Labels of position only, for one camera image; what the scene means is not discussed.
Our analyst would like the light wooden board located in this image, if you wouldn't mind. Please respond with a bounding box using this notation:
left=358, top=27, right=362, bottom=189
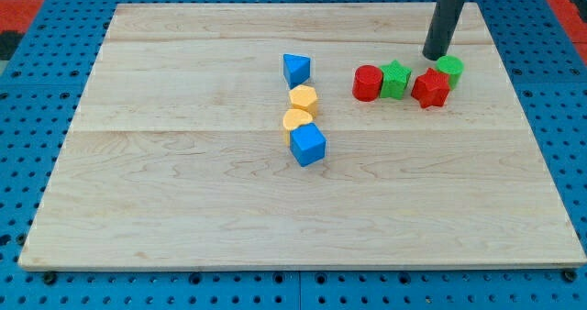
left=19, top=3, right=586, bottom=271

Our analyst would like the blue cube block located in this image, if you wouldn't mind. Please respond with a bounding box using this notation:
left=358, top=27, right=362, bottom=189
left=290, top=123, right=327, bottom=167

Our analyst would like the red cylinder block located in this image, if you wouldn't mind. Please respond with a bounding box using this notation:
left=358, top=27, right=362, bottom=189
left=352, top=65, right=383, bottom=102

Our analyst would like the yellow heart block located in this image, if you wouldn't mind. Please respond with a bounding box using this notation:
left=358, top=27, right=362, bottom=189
left=282, top=108, right=314, bottom=146

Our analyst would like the blue triangle block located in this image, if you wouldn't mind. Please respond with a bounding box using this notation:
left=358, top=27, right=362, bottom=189
left=282, top=54, right=311, bottom=89

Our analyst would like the green cylinder block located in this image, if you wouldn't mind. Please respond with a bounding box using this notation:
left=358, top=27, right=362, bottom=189
left=436, top=55, right=464, bottom=89

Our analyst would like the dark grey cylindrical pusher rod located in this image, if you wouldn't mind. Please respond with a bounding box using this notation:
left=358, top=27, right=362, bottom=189
left=422, top=0, right=466, bottom=61

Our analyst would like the yellow hexagon block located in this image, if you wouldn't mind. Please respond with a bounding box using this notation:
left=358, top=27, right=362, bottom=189
left=289, top=84, right=318, bottom=117

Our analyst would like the red star block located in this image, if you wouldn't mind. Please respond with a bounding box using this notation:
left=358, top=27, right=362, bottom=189
left=411, top=68, right=450, bottom=108

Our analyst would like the green star block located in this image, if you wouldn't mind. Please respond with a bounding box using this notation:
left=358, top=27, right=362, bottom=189
left=380, top=60, right=412, bottom=100

